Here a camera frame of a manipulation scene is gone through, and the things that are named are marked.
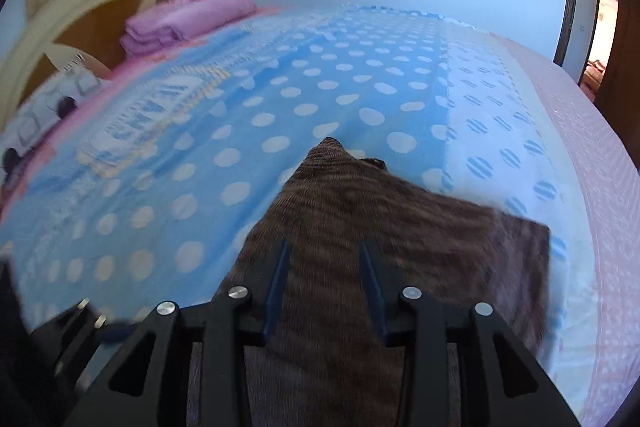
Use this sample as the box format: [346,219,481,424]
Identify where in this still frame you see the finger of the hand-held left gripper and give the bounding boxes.
[30,299,151,400]

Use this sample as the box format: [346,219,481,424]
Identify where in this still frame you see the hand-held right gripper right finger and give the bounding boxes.
[359,239,583,427]

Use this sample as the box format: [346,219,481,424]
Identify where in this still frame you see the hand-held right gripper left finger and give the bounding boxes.
[65,239,291,427]

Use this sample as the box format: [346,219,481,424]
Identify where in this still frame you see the brown knit sweater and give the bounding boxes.
[187,137,551,427]

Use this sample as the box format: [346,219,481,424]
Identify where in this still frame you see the blue polka dot blanket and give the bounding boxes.
[0,4,596,413]

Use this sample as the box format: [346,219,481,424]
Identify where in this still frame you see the patterned white pillow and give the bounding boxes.
[0,54,113,188]

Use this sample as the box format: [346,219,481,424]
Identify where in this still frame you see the folded pink quilt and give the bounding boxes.
[120,0,261,58]

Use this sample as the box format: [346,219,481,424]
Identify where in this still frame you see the cream wooden headboard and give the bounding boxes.
[0,0,193,132]

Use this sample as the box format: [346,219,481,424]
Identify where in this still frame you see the brown wooden door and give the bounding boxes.
[592,0,640,148]

